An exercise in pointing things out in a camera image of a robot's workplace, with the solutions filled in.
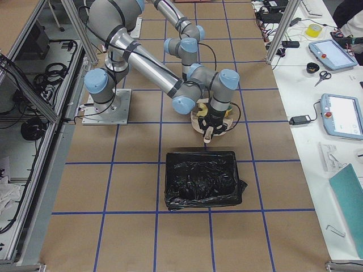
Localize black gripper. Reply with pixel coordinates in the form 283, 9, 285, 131
197, 110, 232, 135

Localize beige plastic dustpan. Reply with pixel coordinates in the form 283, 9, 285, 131
190, 98, 233, 143

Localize pale yellow squash slice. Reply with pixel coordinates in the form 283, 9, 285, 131
196, 103, 208, 117

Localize yellow green sponge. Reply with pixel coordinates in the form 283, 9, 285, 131
225, 105, 232, 117

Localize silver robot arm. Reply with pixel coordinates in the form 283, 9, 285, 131
86, 1, 240, 136
151, 1, 205, 80

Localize black-lined bin right side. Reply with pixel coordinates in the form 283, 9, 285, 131
164, 151, 247, 211

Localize black power adapter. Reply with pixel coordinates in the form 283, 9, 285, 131
289, 115, 313, 125

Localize small black bowl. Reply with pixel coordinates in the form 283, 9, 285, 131
306, 62, 320, 74

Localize black scissors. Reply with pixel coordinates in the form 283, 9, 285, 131
314, 70, 332, 87

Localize blue teach pendant near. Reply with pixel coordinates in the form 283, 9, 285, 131
320, 93, 362, 140

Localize blue teach pendant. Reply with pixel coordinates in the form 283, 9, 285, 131
308, 39, 358, 70
320, 93, 362, 140

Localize blue teach pendant far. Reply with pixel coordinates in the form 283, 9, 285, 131
308, 39, 358, 70

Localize yellow tape roll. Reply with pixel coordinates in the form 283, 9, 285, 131
305, 24, 322, 38

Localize teal folder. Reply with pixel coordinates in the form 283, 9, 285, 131
329, 164, 362, 258

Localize silver hex key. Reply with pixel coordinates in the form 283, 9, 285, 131
326, 224, 346, 238

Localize white crumpled cloth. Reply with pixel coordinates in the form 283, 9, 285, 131
1, 176, 20, 213

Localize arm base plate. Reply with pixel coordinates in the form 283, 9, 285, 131
82, 88, 132, 126
130, 17, 142, 39

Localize aluminium frame post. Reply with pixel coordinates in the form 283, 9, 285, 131
265, 0, 300, 65

